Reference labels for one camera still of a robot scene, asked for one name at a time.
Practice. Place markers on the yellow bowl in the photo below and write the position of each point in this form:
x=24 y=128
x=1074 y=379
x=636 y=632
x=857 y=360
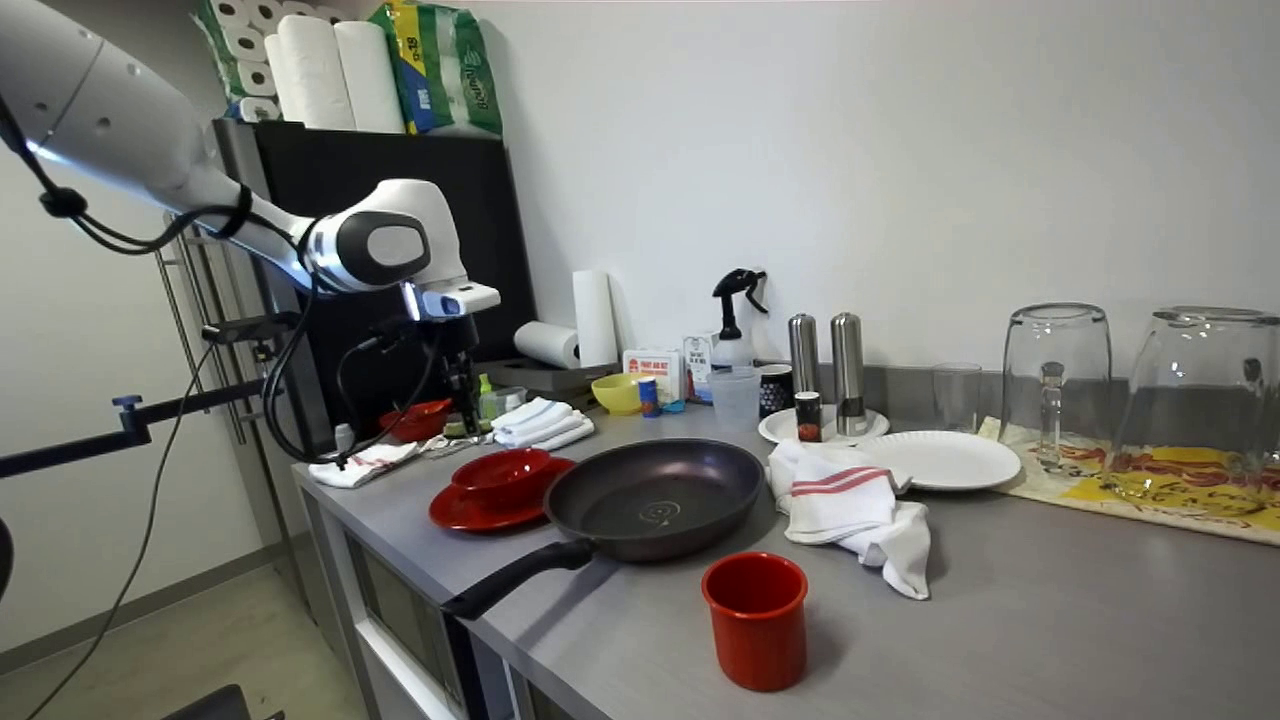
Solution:
x=618 y=394

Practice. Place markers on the white towel blue stripe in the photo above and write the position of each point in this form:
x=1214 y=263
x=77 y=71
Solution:
x=546 y=425

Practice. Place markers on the small white plate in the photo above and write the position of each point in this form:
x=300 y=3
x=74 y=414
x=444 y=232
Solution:
x=783 y=425

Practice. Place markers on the black cabinet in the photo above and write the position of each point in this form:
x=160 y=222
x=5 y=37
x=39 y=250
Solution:
x=482 y=202

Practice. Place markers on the small green bottle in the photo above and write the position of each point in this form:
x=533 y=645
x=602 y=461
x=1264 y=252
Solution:
x=490 y=403

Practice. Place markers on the green plastic package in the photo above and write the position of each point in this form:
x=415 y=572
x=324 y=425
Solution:
x=455 y=64

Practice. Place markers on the black base board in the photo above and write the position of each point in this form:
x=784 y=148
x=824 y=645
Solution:
x=221 y=705

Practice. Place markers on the black frying pan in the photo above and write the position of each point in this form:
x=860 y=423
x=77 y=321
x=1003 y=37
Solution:
x=655 y=501

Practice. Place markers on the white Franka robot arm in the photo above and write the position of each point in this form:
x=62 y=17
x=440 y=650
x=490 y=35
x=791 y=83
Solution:
x=201 y=173

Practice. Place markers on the white spray bottle black nozzle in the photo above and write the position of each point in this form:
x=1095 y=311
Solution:
x=729 y=360

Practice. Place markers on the large white paper roll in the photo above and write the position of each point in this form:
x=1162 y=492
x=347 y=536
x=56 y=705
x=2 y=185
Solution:
x=370 y=79
x=309 y=72

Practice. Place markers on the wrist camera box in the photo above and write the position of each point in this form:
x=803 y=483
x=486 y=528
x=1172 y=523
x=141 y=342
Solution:
x=455 y=303

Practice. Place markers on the white paper towel roll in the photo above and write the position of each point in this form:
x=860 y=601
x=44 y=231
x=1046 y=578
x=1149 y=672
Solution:
x=592 y=318
x=546 y=344

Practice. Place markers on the steel shaker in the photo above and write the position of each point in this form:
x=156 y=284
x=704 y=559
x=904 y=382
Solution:
x=803 y=349
x=851 y=360

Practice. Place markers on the small red container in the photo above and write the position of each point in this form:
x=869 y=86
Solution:
x=419 y=423

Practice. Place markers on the blue can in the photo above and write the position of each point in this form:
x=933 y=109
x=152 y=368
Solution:
x=651 y=399

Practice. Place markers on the toilet paper pack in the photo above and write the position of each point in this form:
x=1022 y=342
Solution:
x=242 y=54

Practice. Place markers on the grey counter cabinet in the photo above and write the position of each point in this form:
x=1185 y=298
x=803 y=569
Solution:
x=363 y=584

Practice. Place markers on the red cup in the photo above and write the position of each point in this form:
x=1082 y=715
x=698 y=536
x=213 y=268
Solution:
x=757 y=626

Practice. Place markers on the large white plate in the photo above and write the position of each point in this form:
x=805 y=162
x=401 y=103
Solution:
x=942 y=461

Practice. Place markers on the black boom rod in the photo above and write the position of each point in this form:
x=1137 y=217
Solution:
x=67 y=455

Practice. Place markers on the red bowl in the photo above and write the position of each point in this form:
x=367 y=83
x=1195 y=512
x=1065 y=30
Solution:
x=506 y=470

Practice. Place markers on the upturned clear wine glass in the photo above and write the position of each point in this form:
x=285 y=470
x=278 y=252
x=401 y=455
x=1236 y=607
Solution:
x=1056 y=374
x=1203 y=387

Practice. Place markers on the small white cloth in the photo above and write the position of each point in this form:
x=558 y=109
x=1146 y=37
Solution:
x=354 y=461

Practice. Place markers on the small dark spice jar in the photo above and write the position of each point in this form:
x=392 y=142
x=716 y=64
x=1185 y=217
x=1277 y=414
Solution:
x=811 y=418

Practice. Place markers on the white towel red stripe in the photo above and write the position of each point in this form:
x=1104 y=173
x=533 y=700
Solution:
x=845 y=507

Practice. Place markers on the red plate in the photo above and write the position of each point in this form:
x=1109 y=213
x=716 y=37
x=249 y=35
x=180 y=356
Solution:
x=466 y=512

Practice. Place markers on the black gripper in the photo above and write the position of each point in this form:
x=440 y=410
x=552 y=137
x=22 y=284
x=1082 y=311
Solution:
x=463 y=356

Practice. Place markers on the grey tray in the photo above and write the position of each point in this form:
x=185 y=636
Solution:
x=546 y=379

